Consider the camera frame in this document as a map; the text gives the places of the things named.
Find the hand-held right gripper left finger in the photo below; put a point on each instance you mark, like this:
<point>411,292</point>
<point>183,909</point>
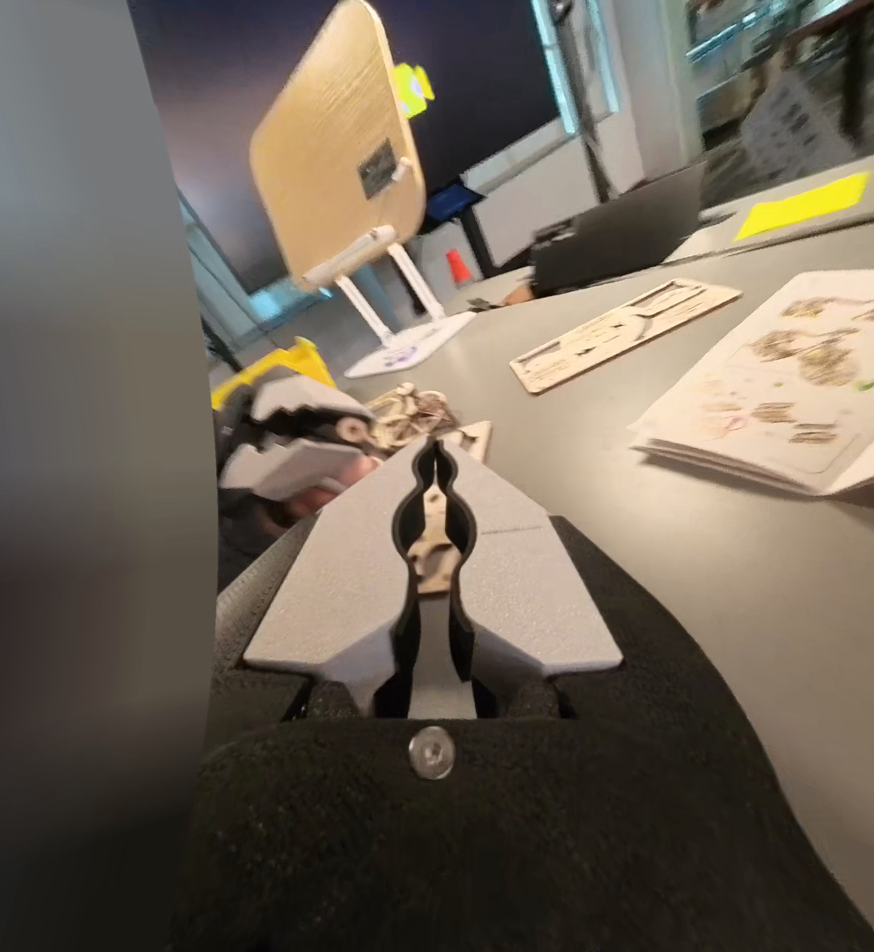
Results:
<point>333,587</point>

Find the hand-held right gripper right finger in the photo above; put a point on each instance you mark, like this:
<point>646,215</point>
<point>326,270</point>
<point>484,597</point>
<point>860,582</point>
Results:
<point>530,595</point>

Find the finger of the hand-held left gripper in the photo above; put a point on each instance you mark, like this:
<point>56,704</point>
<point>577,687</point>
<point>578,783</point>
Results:
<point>299,398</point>
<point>295,465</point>

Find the partly built wooden model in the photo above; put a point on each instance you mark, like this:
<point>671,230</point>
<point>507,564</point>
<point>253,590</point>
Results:
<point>411,416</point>

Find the punched-out wooden parts sheet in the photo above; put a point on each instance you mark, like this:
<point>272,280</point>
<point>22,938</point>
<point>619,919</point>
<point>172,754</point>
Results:
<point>478,440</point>

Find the long wooden parts sheet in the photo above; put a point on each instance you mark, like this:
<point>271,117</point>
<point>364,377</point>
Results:
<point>623,335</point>

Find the person's left hand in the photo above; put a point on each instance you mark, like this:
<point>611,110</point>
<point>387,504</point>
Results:
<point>333,500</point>

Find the yellow plastic bin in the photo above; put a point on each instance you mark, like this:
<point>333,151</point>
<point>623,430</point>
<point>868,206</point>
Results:
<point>273,372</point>

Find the red cone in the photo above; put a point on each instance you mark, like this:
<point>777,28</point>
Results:
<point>458,269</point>

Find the blue box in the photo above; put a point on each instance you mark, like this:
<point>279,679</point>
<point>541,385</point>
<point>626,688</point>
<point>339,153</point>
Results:
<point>452,202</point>

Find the wooden board on white stand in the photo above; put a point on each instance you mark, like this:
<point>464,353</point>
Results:
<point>333,149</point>

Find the instruction booklet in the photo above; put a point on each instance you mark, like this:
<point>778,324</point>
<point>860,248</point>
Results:
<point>787,379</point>

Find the dark laptop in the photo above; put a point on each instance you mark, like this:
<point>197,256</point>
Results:
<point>615,238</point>

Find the yellow paper sheet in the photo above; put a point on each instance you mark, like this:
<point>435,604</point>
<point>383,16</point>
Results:
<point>801,204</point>

